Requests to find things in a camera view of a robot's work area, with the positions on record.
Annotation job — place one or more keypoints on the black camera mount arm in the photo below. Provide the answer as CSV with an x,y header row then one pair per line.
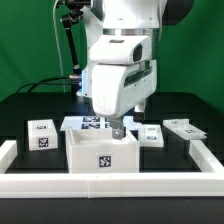
x,y
74,16

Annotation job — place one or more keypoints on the white cabinet box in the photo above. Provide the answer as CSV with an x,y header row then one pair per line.
x,y
96,151

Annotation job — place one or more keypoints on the white base tag plate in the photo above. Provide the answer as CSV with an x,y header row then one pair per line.
x,y
94,122

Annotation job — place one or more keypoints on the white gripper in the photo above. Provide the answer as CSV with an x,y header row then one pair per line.
x,y
123,76

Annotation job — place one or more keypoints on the white U-shaped frame border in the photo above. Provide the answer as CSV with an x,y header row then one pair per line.
x,y
61,185

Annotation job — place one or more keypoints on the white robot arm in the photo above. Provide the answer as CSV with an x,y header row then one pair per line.
x,y
129,18

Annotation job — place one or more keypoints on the white cabinet top panel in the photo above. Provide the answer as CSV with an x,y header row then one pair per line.
x,y
184,129

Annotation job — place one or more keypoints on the white cabinet door panel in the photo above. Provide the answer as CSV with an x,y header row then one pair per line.
x,y
150,136

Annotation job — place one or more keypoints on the small white tagged cube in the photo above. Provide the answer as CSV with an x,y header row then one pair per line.
x,y
42,135

